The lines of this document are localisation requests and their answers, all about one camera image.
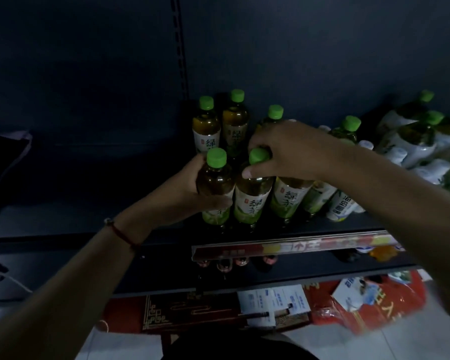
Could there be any person's left hand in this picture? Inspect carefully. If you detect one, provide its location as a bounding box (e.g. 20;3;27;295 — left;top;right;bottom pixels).
114;153;234;245

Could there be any person's right hand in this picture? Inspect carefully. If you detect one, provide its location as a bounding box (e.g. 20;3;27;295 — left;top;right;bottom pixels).
242;121;343;183

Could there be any green cap tea bottle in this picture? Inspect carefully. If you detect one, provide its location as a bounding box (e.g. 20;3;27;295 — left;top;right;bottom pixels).
233;147;275;226
196;147;236;226

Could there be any person's right forearm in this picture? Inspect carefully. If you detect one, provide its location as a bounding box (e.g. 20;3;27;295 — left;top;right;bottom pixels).
324;140;450;324

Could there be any person's left forearm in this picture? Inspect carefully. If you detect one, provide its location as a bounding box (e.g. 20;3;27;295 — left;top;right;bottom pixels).
0;220;151;360

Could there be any group of green tea bottles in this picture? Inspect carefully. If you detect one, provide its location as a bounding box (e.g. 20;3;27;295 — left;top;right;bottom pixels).
192;89;362;222

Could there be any row of dark cap bottles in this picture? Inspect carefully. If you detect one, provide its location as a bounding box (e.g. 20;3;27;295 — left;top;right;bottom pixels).
194;255;280;275

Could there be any red shelf price strip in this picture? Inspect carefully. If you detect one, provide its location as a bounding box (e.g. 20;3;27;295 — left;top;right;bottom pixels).
191;230;403;263

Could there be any red box gold pattern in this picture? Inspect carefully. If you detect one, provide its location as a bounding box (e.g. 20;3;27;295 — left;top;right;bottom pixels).
142;291;310;335

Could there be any white blue leaflet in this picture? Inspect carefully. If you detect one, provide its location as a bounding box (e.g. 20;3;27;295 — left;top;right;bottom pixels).
237;284;310;330

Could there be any slotted metal shelf upright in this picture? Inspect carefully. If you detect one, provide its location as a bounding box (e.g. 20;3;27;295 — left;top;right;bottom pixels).
170;0;190;102

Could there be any dark metal shelf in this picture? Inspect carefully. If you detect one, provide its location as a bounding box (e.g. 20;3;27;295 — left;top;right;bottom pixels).
0;200;417;302

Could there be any orange drink bottle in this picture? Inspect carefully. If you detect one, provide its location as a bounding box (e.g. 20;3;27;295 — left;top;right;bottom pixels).
370;245;399;262

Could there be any pile of white sleeve bottles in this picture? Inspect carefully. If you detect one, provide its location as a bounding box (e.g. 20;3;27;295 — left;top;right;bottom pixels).
374;90;450;200

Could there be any white blue packet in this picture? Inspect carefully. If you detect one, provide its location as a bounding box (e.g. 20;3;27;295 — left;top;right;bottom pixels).
331;276;380;312

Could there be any white bag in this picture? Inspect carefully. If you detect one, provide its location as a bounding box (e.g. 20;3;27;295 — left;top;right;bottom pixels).
75;320;166;360

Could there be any red bag gold print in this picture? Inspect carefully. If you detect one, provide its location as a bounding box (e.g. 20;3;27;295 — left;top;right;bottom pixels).
304;269;430;336

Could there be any dark folded object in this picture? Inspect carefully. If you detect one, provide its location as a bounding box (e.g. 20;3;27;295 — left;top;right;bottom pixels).
0;130;34;219

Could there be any red string bracelet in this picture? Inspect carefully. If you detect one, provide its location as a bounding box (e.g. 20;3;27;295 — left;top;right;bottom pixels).
104;217;142;252

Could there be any white cable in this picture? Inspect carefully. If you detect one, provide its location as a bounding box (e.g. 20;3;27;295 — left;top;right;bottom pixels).
0;267;34;295

